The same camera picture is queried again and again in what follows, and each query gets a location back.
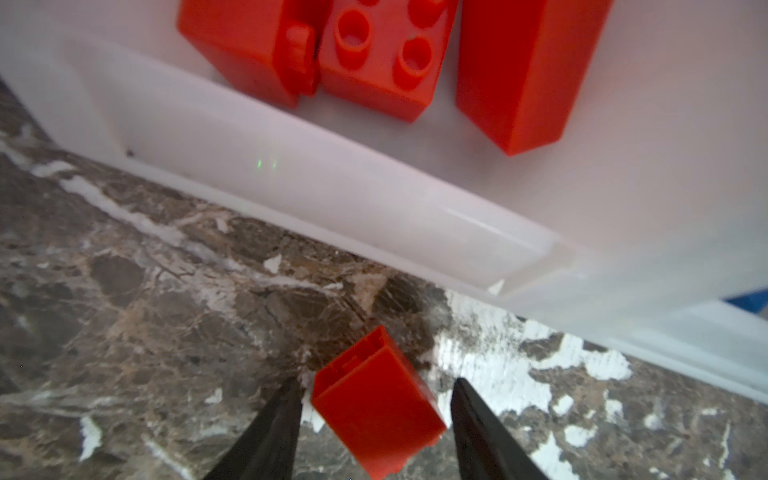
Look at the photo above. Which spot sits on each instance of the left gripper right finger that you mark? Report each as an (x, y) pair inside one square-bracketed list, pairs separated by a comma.
[(485, 449)]

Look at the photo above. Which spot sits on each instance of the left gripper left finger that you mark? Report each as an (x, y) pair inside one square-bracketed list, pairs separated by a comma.
[(267, 448)]

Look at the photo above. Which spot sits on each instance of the red square brick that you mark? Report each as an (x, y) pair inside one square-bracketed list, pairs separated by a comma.
[(377, 404), (521, 65)]

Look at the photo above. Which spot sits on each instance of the blue studded brick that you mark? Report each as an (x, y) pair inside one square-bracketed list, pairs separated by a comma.
[(754, 302)]

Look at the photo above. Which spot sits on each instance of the long red brick slanted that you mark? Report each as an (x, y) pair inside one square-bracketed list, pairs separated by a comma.
[(264, 48)]

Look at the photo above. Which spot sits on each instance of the white middle bin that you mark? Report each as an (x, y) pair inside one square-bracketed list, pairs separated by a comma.
[(714, 342)]

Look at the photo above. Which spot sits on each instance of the white bin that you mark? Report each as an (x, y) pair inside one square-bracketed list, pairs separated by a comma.
[(714, 342), (647, 214)]

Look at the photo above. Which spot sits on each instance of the white left bin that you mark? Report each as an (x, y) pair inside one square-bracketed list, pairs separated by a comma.
[(647, 214)]

